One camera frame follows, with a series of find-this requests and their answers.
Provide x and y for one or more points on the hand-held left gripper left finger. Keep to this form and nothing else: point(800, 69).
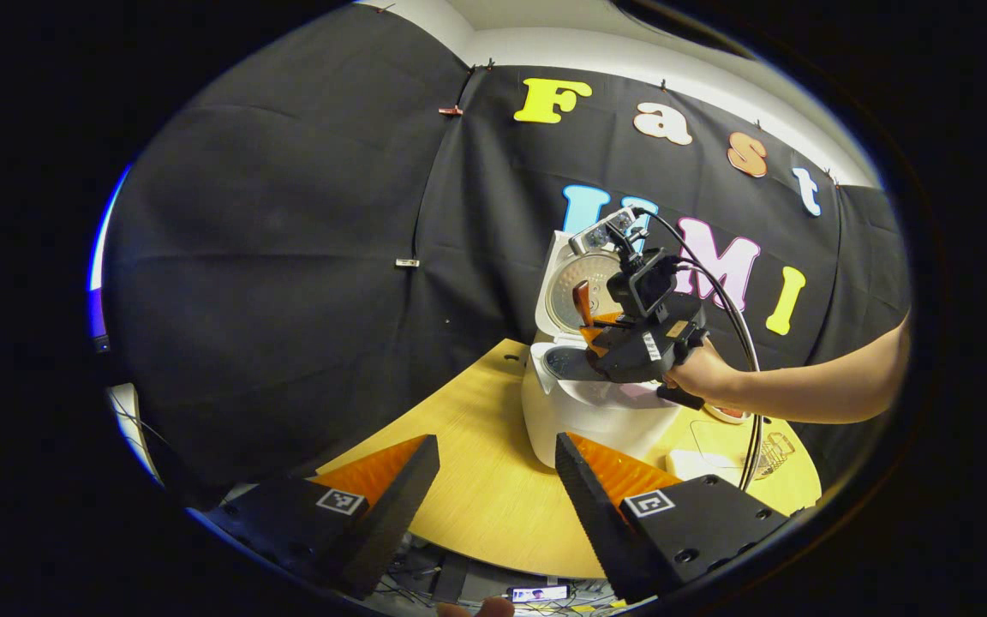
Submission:
point(386, 523)

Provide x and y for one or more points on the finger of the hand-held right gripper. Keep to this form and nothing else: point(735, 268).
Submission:
point(609, 318)
point(596, 341)

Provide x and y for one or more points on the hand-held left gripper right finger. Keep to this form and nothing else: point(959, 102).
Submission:
point(596, 514)

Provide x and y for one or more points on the brown wooden spoon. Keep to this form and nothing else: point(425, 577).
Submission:
point(583, 304)

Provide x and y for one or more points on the white rice cooker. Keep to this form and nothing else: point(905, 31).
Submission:
point(579, 411)

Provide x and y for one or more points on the clear rice container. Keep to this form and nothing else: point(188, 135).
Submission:
point(716, 437)

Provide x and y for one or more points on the smartphone with lit screen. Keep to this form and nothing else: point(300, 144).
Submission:
point(538, 594)

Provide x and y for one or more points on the red meat piece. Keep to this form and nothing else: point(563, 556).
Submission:
point(732, 413)

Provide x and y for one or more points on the white round plate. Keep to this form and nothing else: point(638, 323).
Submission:
point(726, 420)

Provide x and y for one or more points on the red cloth clip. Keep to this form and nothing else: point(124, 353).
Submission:
point(451, 110)

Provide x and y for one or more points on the black backdrop cloth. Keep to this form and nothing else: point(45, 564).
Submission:
point(288, 257)

